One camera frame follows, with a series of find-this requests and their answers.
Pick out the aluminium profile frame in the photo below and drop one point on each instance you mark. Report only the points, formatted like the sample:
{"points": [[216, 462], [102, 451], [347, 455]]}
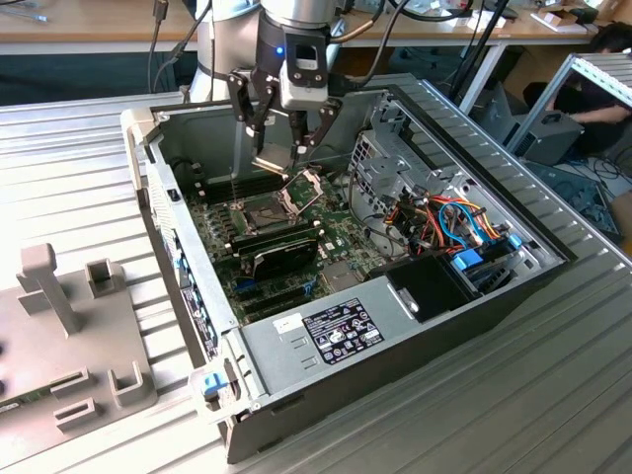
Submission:
{"points": [[607, 74]]}

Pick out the open grey PC case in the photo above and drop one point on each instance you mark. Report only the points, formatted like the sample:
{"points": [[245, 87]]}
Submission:
{"points": [[395, 355]]}

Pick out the brown cardboard sheet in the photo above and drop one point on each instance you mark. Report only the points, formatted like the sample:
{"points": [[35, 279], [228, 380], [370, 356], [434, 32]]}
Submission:
{"points": [[523, 59]]}

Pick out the green RAM stick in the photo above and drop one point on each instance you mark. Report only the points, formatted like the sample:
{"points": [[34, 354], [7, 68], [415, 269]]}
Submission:
{"points": [[24, 399]]}

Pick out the grey blue pen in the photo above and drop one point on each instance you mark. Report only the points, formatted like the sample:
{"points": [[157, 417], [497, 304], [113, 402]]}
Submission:
{"points": [[37, 18]]}

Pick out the hard disk in blue carrier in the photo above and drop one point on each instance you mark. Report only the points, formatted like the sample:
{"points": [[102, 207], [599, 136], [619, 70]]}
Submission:
{"points": [[469, 260]]}

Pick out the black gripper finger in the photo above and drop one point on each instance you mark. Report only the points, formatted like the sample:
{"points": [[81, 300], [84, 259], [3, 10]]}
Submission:
{"points": [[238, 94], [326, 118]]}

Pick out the silver chipset heatsink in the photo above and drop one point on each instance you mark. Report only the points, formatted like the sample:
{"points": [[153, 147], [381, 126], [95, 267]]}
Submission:
{"points": [[340, 279]]}

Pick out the black tripod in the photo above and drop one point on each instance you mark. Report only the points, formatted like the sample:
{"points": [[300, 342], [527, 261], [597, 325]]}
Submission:
{"points": [[497, 15]]}

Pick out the grey power supply unit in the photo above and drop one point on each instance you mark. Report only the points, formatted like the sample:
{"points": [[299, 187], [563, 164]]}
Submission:
{"points": [[276, 360]]}

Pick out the blue expansion slot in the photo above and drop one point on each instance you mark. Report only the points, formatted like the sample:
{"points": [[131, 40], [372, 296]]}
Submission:
{"points": [[245, 284]]}

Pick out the CPU socket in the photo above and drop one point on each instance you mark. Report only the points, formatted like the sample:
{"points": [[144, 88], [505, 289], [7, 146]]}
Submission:
{"points": [[261, 215]]}

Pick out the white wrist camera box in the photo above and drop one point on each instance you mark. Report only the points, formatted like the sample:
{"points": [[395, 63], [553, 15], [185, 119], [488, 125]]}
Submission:
{"points": [[303, 94]]}

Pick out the blue case latch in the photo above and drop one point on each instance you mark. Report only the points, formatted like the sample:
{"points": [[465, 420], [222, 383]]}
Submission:
{"points": [[212, 384]]}

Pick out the metal drive cage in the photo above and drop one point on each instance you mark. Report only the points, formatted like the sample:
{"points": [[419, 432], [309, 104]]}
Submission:
{"points": [[385, 168]]}

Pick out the silver CPU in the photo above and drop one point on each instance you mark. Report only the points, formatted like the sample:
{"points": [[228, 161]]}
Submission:
{"points": [[271, 159]]}

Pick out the open cardboard box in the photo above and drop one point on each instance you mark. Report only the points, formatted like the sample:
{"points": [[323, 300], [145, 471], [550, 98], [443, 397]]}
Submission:
{"points": [[553, 20]]}

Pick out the long wooden desk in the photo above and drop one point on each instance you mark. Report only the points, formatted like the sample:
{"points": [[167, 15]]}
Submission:
{"points": [[99, 24]]}

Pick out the dark grey computer tower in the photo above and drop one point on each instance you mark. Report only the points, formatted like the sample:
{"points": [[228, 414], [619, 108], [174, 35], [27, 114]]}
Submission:
{"points": [[553, 143]]}

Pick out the small white box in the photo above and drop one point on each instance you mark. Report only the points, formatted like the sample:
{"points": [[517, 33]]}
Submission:
{"points": [[456, 19]]}

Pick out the black graphics card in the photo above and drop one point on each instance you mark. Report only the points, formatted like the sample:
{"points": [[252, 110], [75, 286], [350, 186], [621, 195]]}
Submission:
{"points": [[286, 257]]}

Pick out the black expansion slot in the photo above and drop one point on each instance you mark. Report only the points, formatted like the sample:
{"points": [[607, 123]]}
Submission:
{"points": [[274, 296], [276, 307]]}

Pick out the person in dark shirt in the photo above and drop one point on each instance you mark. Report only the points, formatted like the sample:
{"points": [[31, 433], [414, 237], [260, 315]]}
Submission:
{"points": [[607, 94]]}

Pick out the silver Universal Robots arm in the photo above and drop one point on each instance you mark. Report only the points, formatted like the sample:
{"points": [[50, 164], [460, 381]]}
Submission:
{"points": [[296, 12]]}

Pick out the green motherboard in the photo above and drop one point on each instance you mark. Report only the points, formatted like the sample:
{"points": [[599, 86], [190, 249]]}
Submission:
{"points": [[348, 224]]}

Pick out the clear plastic bag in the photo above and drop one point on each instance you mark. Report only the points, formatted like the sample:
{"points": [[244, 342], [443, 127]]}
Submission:
{"points": [[424, 6]]}

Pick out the grey parts rack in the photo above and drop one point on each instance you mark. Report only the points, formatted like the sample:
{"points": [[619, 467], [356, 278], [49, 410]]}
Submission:
{"points": [[99, 336]]}

